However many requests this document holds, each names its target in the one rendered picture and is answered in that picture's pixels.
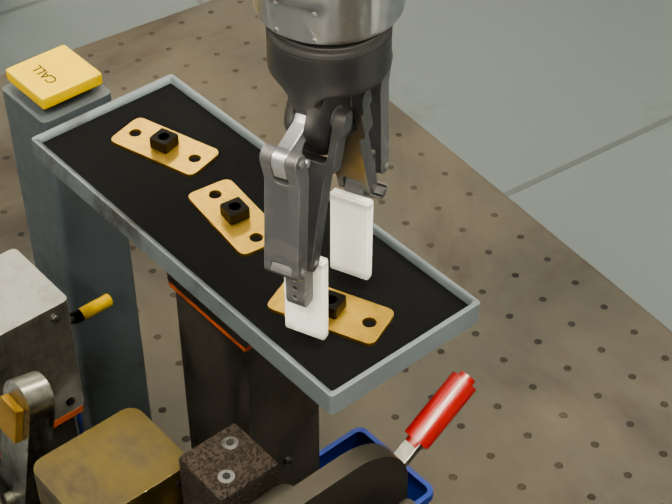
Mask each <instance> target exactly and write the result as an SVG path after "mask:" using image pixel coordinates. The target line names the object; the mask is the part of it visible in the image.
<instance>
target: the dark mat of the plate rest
mask: <svg viewBox="0 0 672 504"><path fill-rule="evenodd" d="M137 118H144V119H146V120H149V121H151V122H154V123H156V124H158V125H161V126H163V127H165V128H168V129H170V130H173V131H175V132H177V133H180V134H182V135H184V136H187V137H189V138H191V139H194V140H196V141H199V142H201V143H203V144H206V145H208V146H210V147H213V148H215V149H217V150H218V154H219V156H218V157H217V158H216V159H215V160H214V161H213V162H212V163H210V164H209V165H208V166H207V167H206V168H205V169H203V170H202V171H201V172H200V173H199V174H197V175H196V176H194V177H186V176H184V175H182V174H179V173H177V172H175V171H173V170H170V169H168V168H166V167H163V166H161V165H159V164H156V163H154V162H152V161H150V160H147V159H145V158H143V157H140V156H138V155H136V154H134V153H131V152H129V151H127V150H124V149H122V148H120V147H118V146H115V145H113V144H112V140H111V139H112V137H113V136H114V135H115V134H116V133H118V132H119V131H120V130H122V129H123V128H124V127H125V126H127V125H128V124H129V123H131V122H132V121H133V120H135V119H137ZM43 144H44V145H45V146H47V147H48V148H49V149H50V150H51V151H52V152H53V153H55V154H56V155H57V156H58V157H59V158H60V159H62V160H63V161H64V162H65V163H66V164H67V165H69V166H70V167H71V168H72V169H73V170H74V171H76V172H77V173H78V174H79V175H80V176H81V177H83V178H84V179H85V180H86V181H87V182H88V183H90V184H91V185H92V186H93V187H94V188H95V189H97V190H98V191H99V192H100V193H101V194H102V195H104V196H105V197H106V198H107V199H108V200H109V201H111V202H112V203H113V204H114V205H115V206H116V207H118V208H119V209H120V210H121V211H122V212H123V213H125V214H126V215H127V216H128V217H129V218H130V219H132V220H133V221H134V222H135V223H136V224H137V225H139V226H140V227H141V228H142V229H143V230H144V231H146V232H147V233H148V234H149V235H150V236H151V237H153V238H154V239H155V240H156V241H157V242H158V243H160V244H161V245H162V246H163V247H164V248H165V249H167V250H168V251H169V252H170V253H171V254H172V255H174V256H175V257H176V258H177V259H178V260H179V261H181V262H182V263H183V264H184V265H185V266H186V267H188V268H189V269H190V270H191V271H192V272H193V273H195V274H196V275H197V276H198V277H199V278H200V279H202V280H203V281H204V282H205V283H206V284H207V285H209V286H210V287H211V288H212V289H213V290H214V291H216V292H217V293H218V294H219V295H220V296H221V297H223V298H224V299H225V300H226V301H227V302H228V303H230V304H231V305H232V306H233V307H234V308H235V309H237V310H238V311H239V312H240V313H241V314H242V315H244V316H245V317H246V318H247V319H248V320H249V321H251V322H252V323H253V324H254V325H255V326H256V327H258V328H259V329H260V330H261V331H262V332H263V333H265V334H266V335H267V336H268V337H269V338H270V339H272V340H273V341H274V342H275V343H276V344H277V345H279V346H280V347H281V348H282V349H283V350H284V351H286V352H287V353H288V354H289V355H290V356H291V357H293V358H294V359H295V360H296V361H297V362H298V363H299V364H301V365H302V366H303V367H304V368H305V369H306V370H308V371H309V372H310V373H311V374H312V375H313V376H315V377H316V378H317V379H318V380H319V381H320V382H322V383H323V384H324V385H325V386H326V387H327V388H329V389H330V390H332V391H333V390H335V389H337V388H338V387H340V386H342V385H343V384H345V383H346V382H348V381H350V380H351V379H353V378H354V377H356V376H357V375H359V374H361V373H362V372H364V371H365V370H367V369H369V368H370V367H372V366H373V365H375V364H376V363H378V362H380V361H381V360H383V359H384V358H386V357H388V356H389V355H391V354H392V353H394V352H395V351H397V350H399V349H400V348H402V347H403V346H405V345H407V344H408V343H410V342H411V341H413V340H414V339H416V338H418V337H419V336H421V335H422V334H424V333H426V332H427V331H429V330H430V329H432V328H433V327H435V326H437V325H438V324H440V323H441V322H443V321H445V320H446V319H448V318H449V317H451V316H452V315H454V314H456V313H457V312H459V311H460V310H462V309H464V308H465V307H467V306H468V304H466V303H465V302H464V301H462V300H461V299H460V298H458V297H457V296H456V295H454V294H453V293H452V292H450V291H449V290H448V289H446V288H445V287H443V286H442V285H441V284H439V283H438V282H437V281H435V280H434V279H433V278H431V277H430V276H429V275H427V274H426V273H425V272H423V271H422V270H421V269H419V268H418V267H417V266H415V265H414V264H413V263H411V262H410V261H409V260H407V259H406V258H405V257H403V256H402V255H401V254H399V253H398V252H397V251H395V250H394V249H393V248H391V247H390V246H388V245H387V244H386V243H384V242H383V241H382V240H380V239H379V238H378V237H376V236H375V235H374V234H373V237H372V275H371V277H370V278H369V279H367V280H364V279H362V278H359V277H356V276H353V275H350V274H347V273H344V272H341V271H338V270H335V269H332V268H331V267H330V202H329V201H328V208H327V215H326V221H325V228H324V234H323V241H322V248H321V254H320V256H322V257H325V258H327V260H328V287H330V288H333V289H335V290H338V291H341V292H344V293H347V294H350V295H353V296H355V297H358V298H361V299H364V300H367V301H370V302H373V303H375V304H378V305H381V306H384V307H387V308H390V309H391V310H393V312H394V318H393V320H392V321H391V323H390V324H389V326H388V327H387V328H386V330H385V331H384V333H383V334H382V336H381V337H380V339H379V340H378V342H377V343H376V344H375V345H373V346H365V345H362V344H359V343H356V342H354V341H351V340H348V339H345V338H342V337H340V336H337V335H334V334H331V333H329V332H328V336H327V337H326V338H325V340H321V339H318V338H315V337H312V336H310V335H307V334H304V333H301V332H299V331H296V330H293V329H290V328H288V327H286V325H285V317H284V316H282V315H279V314H276V313H273V312H271V311H270V310H269V309H268V302H269V300H270V299H271V298H272V297H273V295H274V294H275V293H276V292H277V290H278V289H279V288H280V287H281V285H282V284H283V283H284V276H281V275H278V274H275V273H272V272H269V271H267V270H265V269H264V250H262V251H260V252H258V253H255V254H253V255H251V256H248V257H242V256H240V255H238V253H237V252H236V251H235V250H234V249H233V248H232V247H231V246H230V245H229V244H228V243H227V242H226V240H225V239H224V238H223V237H222V236H221V235H220V234H219V233H218V232H217V231H216V230H215V229H214V228H213V226H212V225H211V224H210V223H209V222H208V221H207V220H206V219H205V218H204V217H203V216H202V215H201V213H200V212H199V211H198V210H197V209H196V208H195V207H194V206H193V205H192V204H191V203H190V201H189V194H190V193H192V192H194V191H197V190H199V189H202V188H204V187H207V186H209V185H211V184H214V183H216V182H219V181H221V180H226V179H227V180H231V181H232V182H233V183H234V184H235V185H236V186H237V187H238V188H239V189H240V190H241V191H242V192H243V193H244V194H245V195H246V196H247V197H248V198H249V199H250V200H251V201H252V202H253V203H254V204H255V205H256V206H257V207H258V208H259V209H260V210H261V211H262V212H263V213H264V174H263V171H262V167H261V164H260V159H259V156H260V152H261V150H260V149H258V148H257V147H256V146H254V145H253V144H252V143H250V142H249V141H248V140H246V139H245V138H244V137H242V136H241V135H240V134H238V133H237V132H235V131H234V130H233V129H231V128H230V127H229V126H227V125H226V124H225V123H223V122H222V121H221V120H219V119H218V118H217V117H215V116H214V115H213V114H211V113H210V112H209V111H207V110H206V109H205V108H203V107H202V106H201V105H199V104H198V103H197V102H195V101H194V100H193V99H191V98H190V97H189V96H187V95H186V94H184V93H183V92H182V91H180V90H179V89H178V88H176V87H175V86H174V85H172V84H168V85H166V86H164V87H162V88H160V89H158V90H155V91H153V92H151V93H149V94H147V95H145V96H142V97H140V98H138V99H136V100H134V101H132V102H129V103H127V104H125V105H123V106H121V107H119V108H117V109H114V110H112V111H110V112H108V113H106V114H104V115H101V116H99V117H97V118H95V119H93V120H91V121H88V122H86V123H84V124H82V125H80V126H78V127H75V128H73V129H71V130H69V131H67V132H65V133H62V134H60V135H58V136H56V137H54V138H52V139H50V140H47V141H45V142H43Z"/></svg>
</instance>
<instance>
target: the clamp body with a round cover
mask: <svg viewBox="0 0 672 504"><path fill-rule="evenodd" d="M183 454H185V453H184V452H183V451H182V450H181V449H180V448H179V447H178V446H177V445H176V444H175V443H174V442H173V441H172V440H171V439H170V438H169V437H168V436H167V435H165V434H164V433H163V432H162V431H161V430H160V429H159V428H158V427H157V426H156V425H155V424H154V423H153V422H152V421H151V420H150V419H149V418H148V417H147V416H146V415H145V414H144V413H143V412H142V411H141V410H139V409H136V408H126V409H124V410H121V411H119V412H118V413H116V414H114V415H113V416H111V417H109V418H108V419H106V420H104V421H102V422H101V423H99V424H97V425H96V426H94V427H92V428H90V429H89V430H87V431H85V432H84V433H82V434H80V435H78V436H77V437H75V438H73V439H72V440H70V441H68V442H67V443H65V444H63V445H61V446H60V447H58V448H56V449H55V450H53V451H51V452H49V453H48V454H46V455H44V456H43V457H41V458H40V459H38V460H37V461H36V463H35V464H34V467H33V470H34V475H35V480H36V485H37V489H38V494H39V499H40V503H41V504H184V503H183V494H182V484H181V475H180V466H179V457H180V456H181V455H183Z"/></svg>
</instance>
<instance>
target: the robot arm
mask: <svg viewBox="0 0 672 504"><path fill-rule="evenodd" d="M405 2H406V0H253V6H254V9H255V11H256V14H257V16H258V18H259V19H260V20H261V21H262V22H263V23H264V24H265V25H266V52H267V65H268V69H269V71H270V73H271V75H272V76H273V78H274V79H275V80H276V81H277V82H278V83H279V85H280V86H281V87H282V88H283V90H284V91H285V93H286V94H287V96H288V99H287V104H286V109H285V114H284V126H285V129H286V131H287V132H286V133H285V135H284V137H283V138H282V140H281V141H280V143H279V145H278V146H274V145H271V144H268V143H266V144H264V146H263V147H262V149H261V152H260V156H259V159H260V164H261V167H262V171H263V174H264V269H265V270H267V271H269V272H272V273H275V274H278V275H281V276H284V293H285V325H286V327H288V328H290V329H293V330H296V331H299V332H301V333H304V334H307V335H310V336H312V337H315V338H318V339H321V340H325V338H326V337H327V336H328V260H327V258H325V257H322V256H320V254H321V248H322V241H323V234H324V228H325V221H326V215H327V208H328V201H329V195H330V267H331V268H332V269H335V270H338V271H341V272H344V273H347V274H350V275H353V276H356V277H359V278H362V279H364V280H367V279H369V278H370V277H371V275H372V237H373V200H372V199H370V196H371V197H375V198H378V199H381V200H382V199H383V198H384V197H385V195H386V192H387V188H388V184H385V183H382V182H378V181H377V176H376V175H377V173H380V174H384V173H385V172H386V170H387V169H388V166H389V78H390V71H391V65H392V59H393V51H392V30H393V25H394V24H395V23H396V22H397V20H398V19H399V18H400V16H401V15H402V13H403V10H404V7H405ZM303 149H304V150H303ZM372 149H373V150H375V153H372ZM305 150H306V151H305ZM308 151H309V152H308ZM321 155H328V158H327V157H324V156H321ZM334 173H336V177H337V181H338V185H339V186H340V187H344V188H345V190H342V189H338V188H334V189H333V190H332V191H331V192H330V188H331V181H332V175H333V174H334Z"/></svg>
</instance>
